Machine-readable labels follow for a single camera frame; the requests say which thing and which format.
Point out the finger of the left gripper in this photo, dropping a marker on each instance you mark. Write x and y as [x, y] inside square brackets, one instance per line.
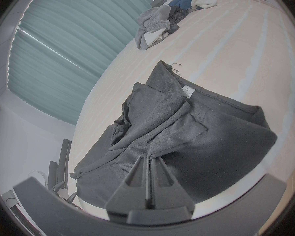
[72, 197]

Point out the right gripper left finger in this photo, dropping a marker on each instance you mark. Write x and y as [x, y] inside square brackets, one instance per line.
[130, 195]

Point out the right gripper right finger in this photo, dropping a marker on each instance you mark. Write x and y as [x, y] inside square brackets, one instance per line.
[169, 195]

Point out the black T-shirt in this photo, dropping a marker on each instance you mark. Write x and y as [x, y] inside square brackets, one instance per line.
[186, 144]

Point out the bed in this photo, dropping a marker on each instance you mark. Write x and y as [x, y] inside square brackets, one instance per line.
[236, 58]

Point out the pile of clothes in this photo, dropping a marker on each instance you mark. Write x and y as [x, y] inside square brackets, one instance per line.
[157, 23]

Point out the black chest of drawers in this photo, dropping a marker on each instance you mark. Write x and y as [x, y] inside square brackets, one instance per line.
[64, 161]

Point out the blue-green curtain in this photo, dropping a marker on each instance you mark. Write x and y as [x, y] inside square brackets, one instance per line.
[46, 82]
[88, 21]

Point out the grey bedside table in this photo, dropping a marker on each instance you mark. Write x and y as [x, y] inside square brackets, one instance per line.
[158, 2]

